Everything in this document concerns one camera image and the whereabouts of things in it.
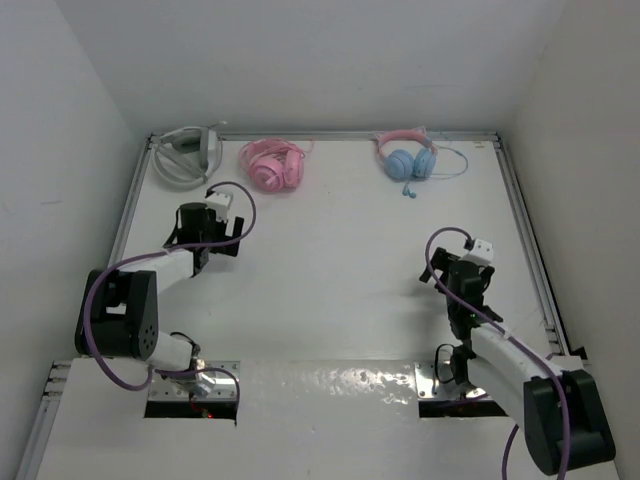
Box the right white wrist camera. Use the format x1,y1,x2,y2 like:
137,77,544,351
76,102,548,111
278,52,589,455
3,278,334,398
461,238,494,267

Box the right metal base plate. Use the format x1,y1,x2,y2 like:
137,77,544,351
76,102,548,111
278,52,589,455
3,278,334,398
414,360,490,402

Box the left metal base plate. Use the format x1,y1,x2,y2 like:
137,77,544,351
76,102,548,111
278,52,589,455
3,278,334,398
148,360,241,402

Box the white grey headphones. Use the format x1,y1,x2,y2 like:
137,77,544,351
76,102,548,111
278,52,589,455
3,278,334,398
151,121,225,191

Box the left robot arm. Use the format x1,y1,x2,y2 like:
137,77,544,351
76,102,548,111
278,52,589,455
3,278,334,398
75,202,248,391

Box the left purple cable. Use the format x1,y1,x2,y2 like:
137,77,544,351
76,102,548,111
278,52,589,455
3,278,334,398
81,181,259,416

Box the blue pink cat-ear headphones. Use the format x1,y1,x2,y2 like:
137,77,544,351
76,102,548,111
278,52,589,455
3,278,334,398
374,127,437,181

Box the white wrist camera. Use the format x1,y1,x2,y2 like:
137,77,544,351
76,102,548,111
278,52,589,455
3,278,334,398
461,238,494,267
204,191,233,223

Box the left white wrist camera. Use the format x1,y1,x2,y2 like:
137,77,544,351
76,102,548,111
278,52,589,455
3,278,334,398
204,191,233,223

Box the metal base plate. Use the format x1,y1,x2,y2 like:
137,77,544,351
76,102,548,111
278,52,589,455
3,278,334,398
414,360,490,402
148,360,241,402

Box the aluminium table frame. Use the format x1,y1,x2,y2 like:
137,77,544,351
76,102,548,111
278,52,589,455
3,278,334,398
38,138,558,479

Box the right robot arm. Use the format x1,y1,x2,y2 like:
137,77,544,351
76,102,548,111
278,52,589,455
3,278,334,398
420,240,616,476

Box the purple cable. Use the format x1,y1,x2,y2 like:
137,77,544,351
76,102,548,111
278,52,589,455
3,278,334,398
81,181,259,416
424,227,574,480

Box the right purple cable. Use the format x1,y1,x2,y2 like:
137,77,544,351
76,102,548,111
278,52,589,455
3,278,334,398
424,227,574,480

